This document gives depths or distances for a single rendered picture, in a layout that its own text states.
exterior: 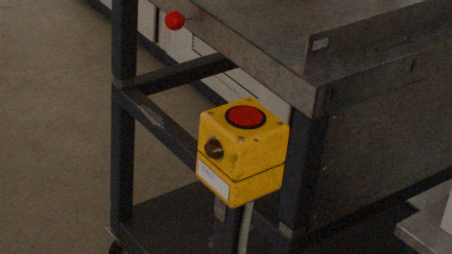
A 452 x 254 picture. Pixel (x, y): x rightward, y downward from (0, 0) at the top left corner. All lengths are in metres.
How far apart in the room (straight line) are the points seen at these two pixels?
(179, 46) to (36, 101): 0.49
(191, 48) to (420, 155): 1.29
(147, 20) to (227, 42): 1.55
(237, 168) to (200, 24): 0.45
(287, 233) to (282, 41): 0.32
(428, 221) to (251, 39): 0.39
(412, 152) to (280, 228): 0.28
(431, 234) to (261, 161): 0.26
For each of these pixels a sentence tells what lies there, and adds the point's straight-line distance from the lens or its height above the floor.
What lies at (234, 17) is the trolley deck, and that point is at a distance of 1.34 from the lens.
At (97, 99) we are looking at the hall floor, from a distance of 2.68.
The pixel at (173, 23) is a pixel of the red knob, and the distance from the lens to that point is 1.37.
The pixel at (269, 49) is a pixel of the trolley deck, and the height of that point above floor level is 0.85.
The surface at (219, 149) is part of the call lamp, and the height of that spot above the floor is 0.88.
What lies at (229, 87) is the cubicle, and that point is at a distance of 2.55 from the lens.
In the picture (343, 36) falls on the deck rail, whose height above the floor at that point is 0.90.
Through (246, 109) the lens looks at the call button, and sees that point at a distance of 1.00.
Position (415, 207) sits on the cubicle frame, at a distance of 2.13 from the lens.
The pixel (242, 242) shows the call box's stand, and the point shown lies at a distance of 1.11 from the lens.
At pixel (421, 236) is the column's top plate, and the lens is 1.11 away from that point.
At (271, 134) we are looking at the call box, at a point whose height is 0.90.
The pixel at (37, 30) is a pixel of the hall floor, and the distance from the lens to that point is 3.08.
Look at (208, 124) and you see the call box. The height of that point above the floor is 0.89.
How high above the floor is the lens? 1.45
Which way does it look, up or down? 34 degrees down
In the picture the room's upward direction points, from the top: 6 degrees clockwise
